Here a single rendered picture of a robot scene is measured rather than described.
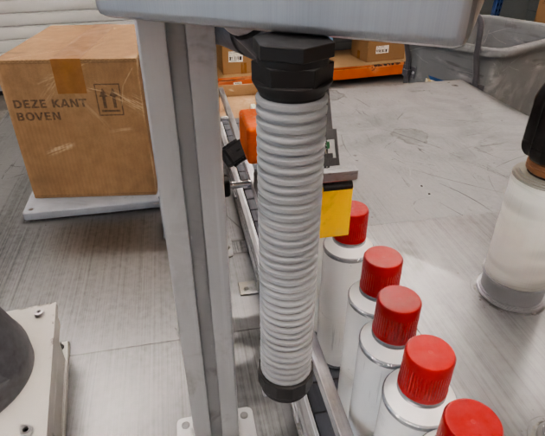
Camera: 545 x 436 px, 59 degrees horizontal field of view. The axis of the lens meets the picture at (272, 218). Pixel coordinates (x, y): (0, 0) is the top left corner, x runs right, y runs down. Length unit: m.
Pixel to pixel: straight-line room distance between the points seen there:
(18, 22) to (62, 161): 3.75
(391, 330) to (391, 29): 0.24
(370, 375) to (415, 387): 0.07
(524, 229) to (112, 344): 0.55
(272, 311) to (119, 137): 0.73
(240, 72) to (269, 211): 4.03
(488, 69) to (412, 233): 1.86
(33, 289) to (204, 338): 0.46
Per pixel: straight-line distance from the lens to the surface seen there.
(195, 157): 0.33
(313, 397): 0.56
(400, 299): 0.37
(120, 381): 0.67
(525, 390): 0.63
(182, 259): 0.36
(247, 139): 0.36
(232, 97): 1.58
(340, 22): 0.20
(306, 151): 0.21
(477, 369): 0.63
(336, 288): 0.50
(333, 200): 0.44
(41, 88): 0.95
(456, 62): 2.69
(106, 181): 1.00
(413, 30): 0.20
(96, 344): 0.72
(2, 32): 4.74
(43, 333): 0.64
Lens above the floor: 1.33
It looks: 32 degrees down
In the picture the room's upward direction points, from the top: straight up
